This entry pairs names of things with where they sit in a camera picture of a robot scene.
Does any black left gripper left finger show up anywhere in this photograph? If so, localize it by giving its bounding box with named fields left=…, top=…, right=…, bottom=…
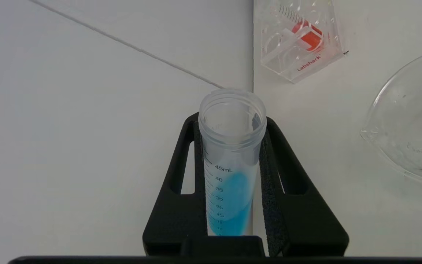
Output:
left=142, top=112, right=208, bottom=257

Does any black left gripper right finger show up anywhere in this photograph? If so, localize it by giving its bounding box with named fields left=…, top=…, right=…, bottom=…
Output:
left=259, top=117, right=349, bottom=257

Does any test tube with blue pigment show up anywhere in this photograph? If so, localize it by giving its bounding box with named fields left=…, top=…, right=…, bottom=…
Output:
left=198, top=89, right=267, bottom=237

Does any clear glass beaker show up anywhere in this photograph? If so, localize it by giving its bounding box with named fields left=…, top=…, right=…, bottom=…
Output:
left=360, top=47, right=422, bottom=187

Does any clear acrylic test tube rack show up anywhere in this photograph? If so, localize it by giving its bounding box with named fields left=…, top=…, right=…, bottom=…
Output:
left=260, top=0, right=349, bottom=84

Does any test tube with red pigment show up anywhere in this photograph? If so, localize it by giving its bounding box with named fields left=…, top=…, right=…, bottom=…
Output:
left=270, top=4, right=324, bottom=65

